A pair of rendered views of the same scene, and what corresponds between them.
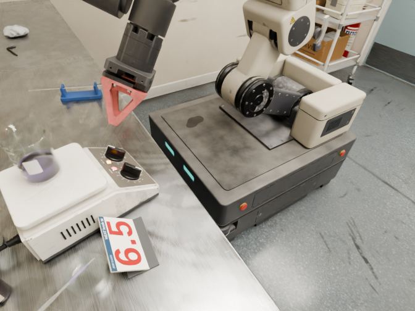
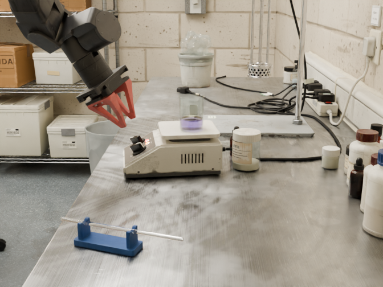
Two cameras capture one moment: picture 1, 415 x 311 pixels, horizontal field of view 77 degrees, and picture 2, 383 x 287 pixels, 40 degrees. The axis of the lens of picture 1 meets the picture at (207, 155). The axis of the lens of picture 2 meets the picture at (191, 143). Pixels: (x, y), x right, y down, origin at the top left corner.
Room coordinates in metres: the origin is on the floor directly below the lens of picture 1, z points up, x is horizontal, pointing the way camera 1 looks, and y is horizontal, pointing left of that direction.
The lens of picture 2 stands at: (1.10, 0.86, 1.12)
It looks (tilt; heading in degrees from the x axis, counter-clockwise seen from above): 16 degrees down; 216
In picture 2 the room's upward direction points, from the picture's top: straight up
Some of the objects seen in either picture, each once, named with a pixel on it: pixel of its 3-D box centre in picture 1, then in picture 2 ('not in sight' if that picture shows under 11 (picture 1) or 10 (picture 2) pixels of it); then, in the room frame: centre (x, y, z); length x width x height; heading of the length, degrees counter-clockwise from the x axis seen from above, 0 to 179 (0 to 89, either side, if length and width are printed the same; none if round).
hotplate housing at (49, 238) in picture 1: (79, 190); (175, 149); (0.26, 0.20, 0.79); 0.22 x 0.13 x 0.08; 134
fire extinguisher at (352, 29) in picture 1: (348, 34); not in sight; (2.88, -1.38, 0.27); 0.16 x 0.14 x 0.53; 125
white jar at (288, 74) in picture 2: not in sight; (291, 75); (-0.85, -0.07, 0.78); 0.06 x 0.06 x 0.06
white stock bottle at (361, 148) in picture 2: not in sight; (365, 159); (0.13, 0.56, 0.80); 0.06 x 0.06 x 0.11
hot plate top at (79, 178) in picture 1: (52, 179); (187, 129); (0.24, 0.22, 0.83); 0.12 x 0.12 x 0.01; 44
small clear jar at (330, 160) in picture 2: not in sight; (330, 158); (0.07, 0.47, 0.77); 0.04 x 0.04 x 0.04
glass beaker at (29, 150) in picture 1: (32, 153); (191, 112); (0.25, 0.24, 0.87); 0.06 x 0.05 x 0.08; 54
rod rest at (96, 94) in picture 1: (80, 91); (108, 235); (0.60, 0.34, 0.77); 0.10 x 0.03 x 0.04; 106
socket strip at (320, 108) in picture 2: not in sight; (316, 96); (-0.54, 0.17, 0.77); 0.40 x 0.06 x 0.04; 35
